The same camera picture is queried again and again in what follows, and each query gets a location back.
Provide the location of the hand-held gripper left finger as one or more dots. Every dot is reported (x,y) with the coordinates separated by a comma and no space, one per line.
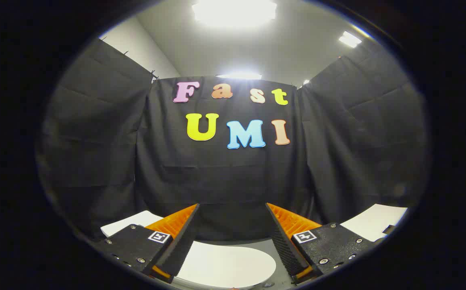
(182,249)

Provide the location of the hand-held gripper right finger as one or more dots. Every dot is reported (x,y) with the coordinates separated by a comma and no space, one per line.
(285,253)

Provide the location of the white toilet lid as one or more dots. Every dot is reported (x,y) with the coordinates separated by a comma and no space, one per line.
(224,266)

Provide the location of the black backdrop cloth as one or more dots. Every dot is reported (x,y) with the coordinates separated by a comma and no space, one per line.
(224,181)

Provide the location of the long ceiling light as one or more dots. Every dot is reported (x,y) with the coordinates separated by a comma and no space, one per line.
(239,76)

